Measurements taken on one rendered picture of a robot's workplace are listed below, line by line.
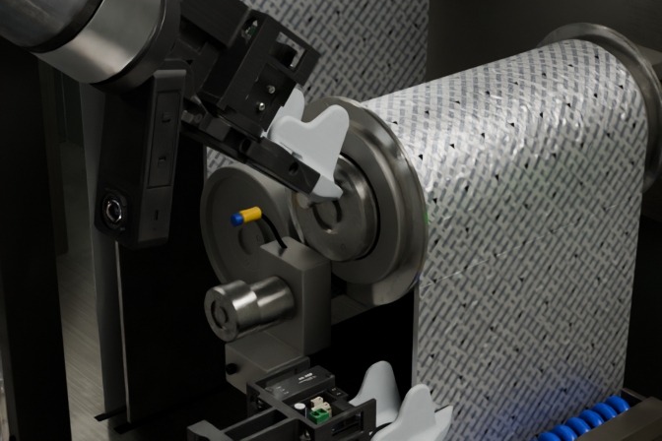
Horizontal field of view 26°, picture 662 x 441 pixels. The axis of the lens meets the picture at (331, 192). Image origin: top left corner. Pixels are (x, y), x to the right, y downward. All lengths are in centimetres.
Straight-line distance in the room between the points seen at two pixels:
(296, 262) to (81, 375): 51
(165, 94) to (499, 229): 29
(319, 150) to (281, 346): 19
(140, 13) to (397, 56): 48
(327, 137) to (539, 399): 32
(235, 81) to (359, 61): 38
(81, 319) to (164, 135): 76
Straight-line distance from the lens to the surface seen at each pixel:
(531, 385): 110
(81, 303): 160
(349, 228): 96
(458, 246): 98
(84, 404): 143
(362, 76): 121
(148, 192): 84
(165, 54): 80
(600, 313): 114
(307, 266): 99
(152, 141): 83
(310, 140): 89
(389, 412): 102
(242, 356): 103
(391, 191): 93
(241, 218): 100
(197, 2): 82
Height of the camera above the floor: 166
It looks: 25 degrees down
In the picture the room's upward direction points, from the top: straight up
